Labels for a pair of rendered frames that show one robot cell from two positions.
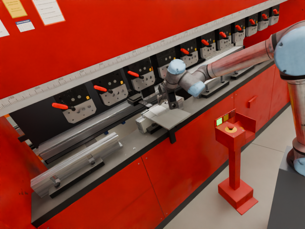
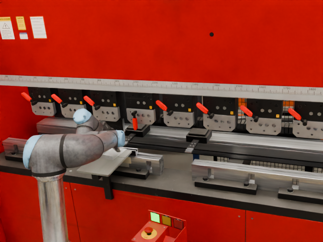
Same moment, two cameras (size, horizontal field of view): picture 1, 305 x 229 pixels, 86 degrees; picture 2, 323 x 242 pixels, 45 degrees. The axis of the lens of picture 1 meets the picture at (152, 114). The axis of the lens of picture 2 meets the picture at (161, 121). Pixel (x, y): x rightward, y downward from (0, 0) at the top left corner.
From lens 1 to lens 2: 1.70 m
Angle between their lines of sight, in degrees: 46
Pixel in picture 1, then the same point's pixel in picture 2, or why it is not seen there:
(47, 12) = (37, 30)
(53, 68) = (32, 67)
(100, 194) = (28, 185)
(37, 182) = (6, 141)
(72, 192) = (12, 165)
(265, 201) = not seen: outside the picture
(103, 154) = not seen: hidden behind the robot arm
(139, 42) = (106, 73)
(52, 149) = (45, 127)
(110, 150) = not seen: hidden behind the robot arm
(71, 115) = (35, 107)
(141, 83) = (101, 113)
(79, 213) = (11, 185)
